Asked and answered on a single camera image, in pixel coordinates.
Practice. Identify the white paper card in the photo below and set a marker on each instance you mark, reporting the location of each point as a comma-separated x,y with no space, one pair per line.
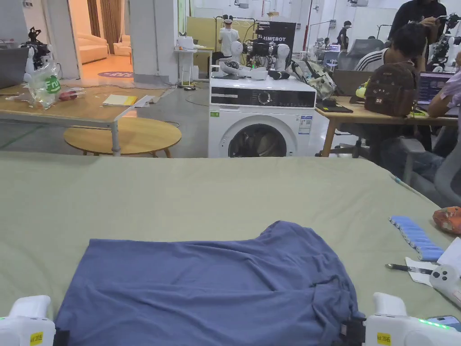
419,272

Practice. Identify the white paper sheet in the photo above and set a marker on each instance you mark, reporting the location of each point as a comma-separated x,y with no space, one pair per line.
452,257

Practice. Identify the orange patterned bag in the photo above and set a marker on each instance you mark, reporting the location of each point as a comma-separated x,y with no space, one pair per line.
448,220

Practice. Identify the dark blue shirt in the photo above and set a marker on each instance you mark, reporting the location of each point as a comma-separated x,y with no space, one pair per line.
201,288

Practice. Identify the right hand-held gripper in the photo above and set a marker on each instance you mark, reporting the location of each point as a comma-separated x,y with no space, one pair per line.
403,329

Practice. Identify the white washing machine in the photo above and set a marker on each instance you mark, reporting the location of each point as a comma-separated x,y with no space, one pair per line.
259,115

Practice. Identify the black pen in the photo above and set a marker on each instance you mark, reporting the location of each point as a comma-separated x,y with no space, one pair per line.
407,268

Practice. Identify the white hand controller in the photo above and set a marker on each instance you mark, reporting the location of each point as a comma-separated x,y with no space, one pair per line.
446,281

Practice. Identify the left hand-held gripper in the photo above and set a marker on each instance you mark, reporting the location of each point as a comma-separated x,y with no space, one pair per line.
21,326

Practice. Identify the bed with pale green sheet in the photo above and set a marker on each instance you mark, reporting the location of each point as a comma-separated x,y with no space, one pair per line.
180,194

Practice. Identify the row of blue batteries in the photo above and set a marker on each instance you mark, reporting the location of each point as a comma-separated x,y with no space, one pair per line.
416,238

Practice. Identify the white sofa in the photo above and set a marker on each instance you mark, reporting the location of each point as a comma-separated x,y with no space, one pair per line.
92,47

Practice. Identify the wooden desk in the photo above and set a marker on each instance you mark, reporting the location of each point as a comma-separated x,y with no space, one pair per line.
381,115

